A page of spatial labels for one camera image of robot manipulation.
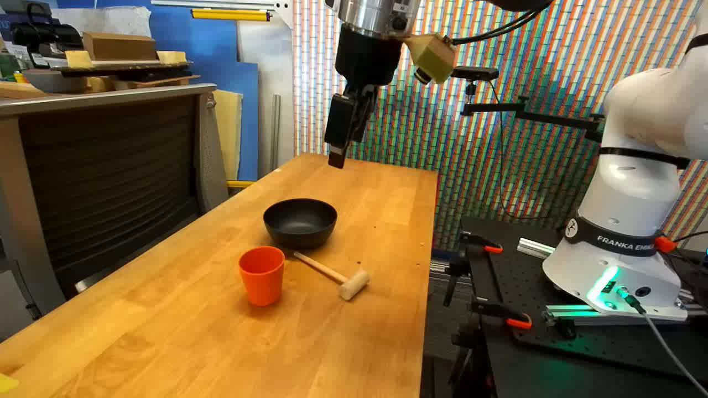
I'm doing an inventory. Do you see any yellow wrist camera box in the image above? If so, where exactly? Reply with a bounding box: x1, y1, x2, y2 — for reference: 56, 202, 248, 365
404, 33, 455, 83

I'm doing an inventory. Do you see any wooden mallet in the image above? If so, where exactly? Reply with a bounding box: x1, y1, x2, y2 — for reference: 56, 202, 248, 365
296, 251, 370, 301

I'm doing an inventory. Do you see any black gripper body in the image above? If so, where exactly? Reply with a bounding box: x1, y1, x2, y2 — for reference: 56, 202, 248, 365
334, 26, 400, 99

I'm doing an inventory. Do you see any silver aluminium rail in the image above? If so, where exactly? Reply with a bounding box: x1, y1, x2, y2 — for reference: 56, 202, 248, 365
515, 236, 556, 258

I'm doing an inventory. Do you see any dark panel cabinet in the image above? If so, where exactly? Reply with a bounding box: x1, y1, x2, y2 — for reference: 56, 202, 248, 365
0, 83, 228, 316

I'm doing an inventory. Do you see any black bowl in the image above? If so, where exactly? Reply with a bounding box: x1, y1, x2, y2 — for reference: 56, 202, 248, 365
263, 199, 338, 250

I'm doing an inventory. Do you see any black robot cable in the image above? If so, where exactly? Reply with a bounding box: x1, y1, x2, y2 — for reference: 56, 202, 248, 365
450, 0, 556, 47

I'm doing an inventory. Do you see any red plastic cup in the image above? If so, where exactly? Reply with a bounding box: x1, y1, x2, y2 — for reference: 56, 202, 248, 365
238, 245, 286, 308

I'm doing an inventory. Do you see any yellow bar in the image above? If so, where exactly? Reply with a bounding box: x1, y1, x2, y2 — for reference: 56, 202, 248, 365
190, 9, 270, 22

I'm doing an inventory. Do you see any stack of wooden boards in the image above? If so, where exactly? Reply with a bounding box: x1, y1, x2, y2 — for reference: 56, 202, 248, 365
19, 31, 198, 94

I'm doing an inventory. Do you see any black perforated robot base table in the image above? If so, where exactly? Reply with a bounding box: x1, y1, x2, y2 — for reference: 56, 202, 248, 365
461, 219, 702, 398

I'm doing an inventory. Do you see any orange-handled clamp right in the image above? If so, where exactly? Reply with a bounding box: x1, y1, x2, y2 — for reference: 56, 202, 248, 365
655, 229, 706, 253

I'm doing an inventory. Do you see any orange-handled clamp lower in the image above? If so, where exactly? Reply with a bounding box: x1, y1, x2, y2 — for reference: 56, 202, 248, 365
472, 297, 534, 332

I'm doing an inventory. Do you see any blue board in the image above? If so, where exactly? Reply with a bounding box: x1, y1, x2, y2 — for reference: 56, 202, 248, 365
53, 0, 259, 179

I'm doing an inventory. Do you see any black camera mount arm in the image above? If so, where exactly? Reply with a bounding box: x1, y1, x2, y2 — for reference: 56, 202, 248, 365
451, 66, 601, 142

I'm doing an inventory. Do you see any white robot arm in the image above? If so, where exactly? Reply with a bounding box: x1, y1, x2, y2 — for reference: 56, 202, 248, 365
326, 0, 708, 323

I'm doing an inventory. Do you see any grey cable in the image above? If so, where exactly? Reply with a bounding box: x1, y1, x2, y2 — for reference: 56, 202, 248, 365
617, 286, 708, 398

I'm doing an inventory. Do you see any orange-handled clamp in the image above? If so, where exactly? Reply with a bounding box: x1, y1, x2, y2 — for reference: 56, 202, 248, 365
655, 229, 706, 253
472, 297, 534, 332
461, 229, 505, 253

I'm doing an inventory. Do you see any orange-handled clamp upper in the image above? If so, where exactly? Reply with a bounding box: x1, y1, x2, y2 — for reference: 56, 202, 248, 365
461, 229, 505, 253

